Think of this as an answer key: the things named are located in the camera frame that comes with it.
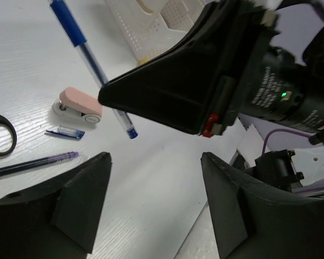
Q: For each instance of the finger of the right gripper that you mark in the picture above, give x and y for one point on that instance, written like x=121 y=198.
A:
x=201 y=84

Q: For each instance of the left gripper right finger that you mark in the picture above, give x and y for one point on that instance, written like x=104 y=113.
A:
x=254 y=220

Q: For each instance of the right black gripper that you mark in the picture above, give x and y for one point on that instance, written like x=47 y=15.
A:
x=265 y=81

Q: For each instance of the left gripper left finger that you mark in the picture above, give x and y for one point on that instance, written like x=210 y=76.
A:
x=59 y=217

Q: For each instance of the white perforated organizer basket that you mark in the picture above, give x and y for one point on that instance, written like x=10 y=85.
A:
x=153 y=27

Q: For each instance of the blue gel pen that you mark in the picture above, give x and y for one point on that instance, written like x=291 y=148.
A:
x=79 y=42

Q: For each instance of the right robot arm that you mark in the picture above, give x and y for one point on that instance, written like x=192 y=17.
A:
x=288 y=170

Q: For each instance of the yellow highlighter cap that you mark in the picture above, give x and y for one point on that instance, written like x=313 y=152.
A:
x=143 y=61

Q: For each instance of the clear blue pen cap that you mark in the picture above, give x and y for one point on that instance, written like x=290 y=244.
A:
x=66 y=132

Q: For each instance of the pink mini stapler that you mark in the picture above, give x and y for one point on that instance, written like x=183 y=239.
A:
x=78 y=106

